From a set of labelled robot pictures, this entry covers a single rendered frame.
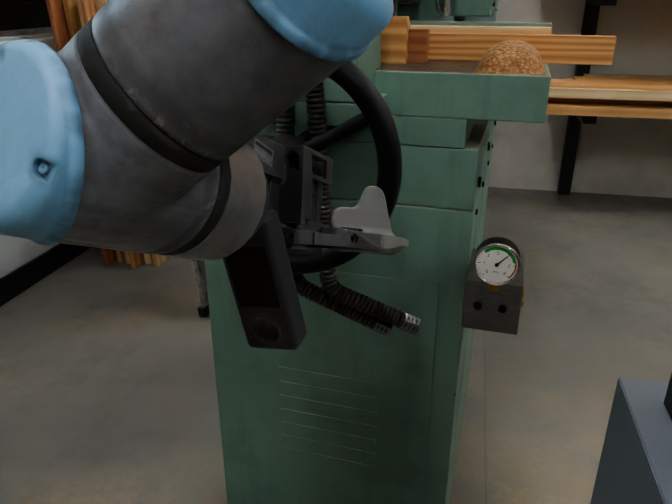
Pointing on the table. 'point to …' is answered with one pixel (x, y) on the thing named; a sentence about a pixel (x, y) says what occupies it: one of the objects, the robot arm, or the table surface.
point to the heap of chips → (511, 59)
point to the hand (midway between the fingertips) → (336, 251)
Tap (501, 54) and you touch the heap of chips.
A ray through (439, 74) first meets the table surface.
